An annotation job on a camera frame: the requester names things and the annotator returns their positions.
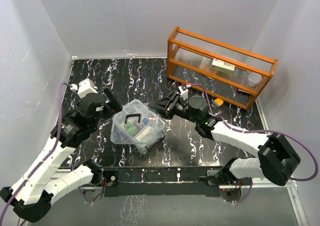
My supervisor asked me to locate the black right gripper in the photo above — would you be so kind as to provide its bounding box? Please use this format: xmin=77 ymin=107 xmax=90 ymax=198
xmin=148 ymin=91 xmax=199 ymax=124

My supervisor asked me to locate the green wind oil box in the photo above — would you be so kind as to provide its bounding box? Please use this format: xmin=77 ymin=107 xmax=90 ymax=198
xmin=123 ymin=122 xmax=138 ymax=137

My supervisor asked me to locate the clear kit box lid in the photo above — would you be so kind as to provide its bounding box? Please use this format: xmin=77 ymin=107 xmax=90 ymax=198
xmin=110 ymin=99 xmax=165 ymax=148

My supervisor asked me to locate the clear compartment organizer tray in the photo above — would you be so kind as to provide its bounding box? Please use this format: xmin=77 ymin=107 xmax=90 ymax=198
xmin=120 ymin=113 xmax=165 ymax=145

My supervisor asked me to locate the clear medicine kit box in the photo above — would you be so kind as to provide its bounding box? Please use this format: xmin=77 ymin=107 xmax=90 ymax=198
xmin=114 ymin=126 xmax=165 ymax=155

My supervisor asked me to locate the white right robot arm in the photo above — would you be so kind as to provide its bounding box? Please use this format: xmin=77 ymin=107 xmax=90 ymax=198
xmin=148 ymin=91 xmax=301 ymax=186

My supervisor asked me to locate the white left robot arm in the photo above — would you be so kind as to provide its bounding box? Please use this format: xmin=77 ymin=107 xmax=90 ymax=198
xmin=0 ymin=87 xmax=122 ymax=223

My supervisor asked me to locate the cream medicine box on shelf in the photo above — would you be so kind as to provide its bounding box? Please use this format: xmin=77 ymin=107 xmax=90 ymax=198
xmin=211 ymin=58 xmax=235 ymax=74

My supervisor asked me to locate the orange yellow tape roll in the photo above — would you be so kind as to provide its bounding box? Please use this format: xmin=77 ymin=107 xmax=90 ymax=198
xmin=213 ymin=98 xmax=224 ymax=109

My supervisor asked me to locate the orange wooden shelf rack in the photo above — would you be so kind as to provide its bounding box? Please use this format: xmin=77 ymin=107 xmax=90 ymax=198
xmin=167 ymin=27 xmax=279 ymax=110

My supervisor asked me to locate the clear plastic cup on shelf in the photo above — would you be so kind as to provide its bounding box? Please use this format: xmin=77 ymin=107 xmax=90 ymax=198
xmin=247 ymin=72 xmax=263 ymax=88

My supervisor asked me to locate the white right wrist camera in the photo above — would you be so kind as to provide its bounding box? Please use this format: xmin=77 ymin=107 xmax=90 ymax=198
xmin=178 ymin=83 xmax=192 ymax=101

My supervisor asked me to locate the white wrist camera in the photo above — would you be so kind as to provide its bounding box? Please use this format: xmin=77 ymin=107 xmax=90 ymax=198
xmin=70 ymin=78 xmax=98 ymax=99
xmin=178 ymin=83 xmax=192 ymax=101

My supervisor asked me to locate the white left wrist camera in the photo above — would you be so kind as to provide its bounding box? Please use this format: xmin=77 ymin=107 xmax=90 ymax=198
xmin=70 ymin=78 xmax=98 ymax=99

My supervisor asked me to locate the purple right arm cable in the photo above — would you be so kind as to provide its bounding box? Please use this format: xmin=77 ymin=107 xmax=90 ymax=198
xmin=189 ymin=83 xmax=320 ymax=204

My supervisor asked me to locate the black front mounting rail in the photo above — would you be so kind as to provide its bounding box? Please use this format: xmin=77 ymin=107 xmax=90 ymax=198
xmin=74 ymin=164 xmax=251 ymax=198

